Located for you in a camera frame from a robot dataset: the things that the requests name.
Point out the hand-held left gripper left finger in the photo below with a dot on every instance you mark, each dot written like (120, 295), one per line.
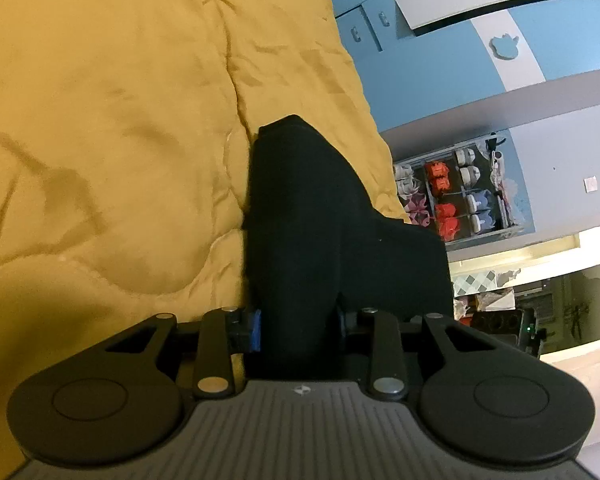
(252, 331)

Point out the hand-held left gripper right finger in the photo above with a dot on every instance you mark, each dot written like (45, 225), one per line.
(352, 322)

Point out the black pants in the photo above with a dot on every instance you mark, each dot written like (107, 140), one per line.
(305, 220)

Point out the black device with green light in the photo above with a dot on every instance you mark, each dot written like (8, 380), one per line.
(528, 340)

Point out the grey shoe rack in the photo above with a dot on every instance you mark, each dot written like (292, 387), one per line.
(505, 230)

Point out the yellow quilted blanket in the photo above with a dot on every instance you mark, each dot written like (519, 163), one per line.
(105, 135)

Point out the blue and white wardrobe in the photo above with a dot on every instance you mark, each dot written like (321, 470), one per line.
(430, 85)

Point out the cream door frame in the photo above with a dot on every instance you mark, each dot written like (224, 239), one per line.
(530, 255)

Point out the white wall switch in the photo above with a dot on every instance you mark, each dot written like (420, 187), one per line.
(591, 183)

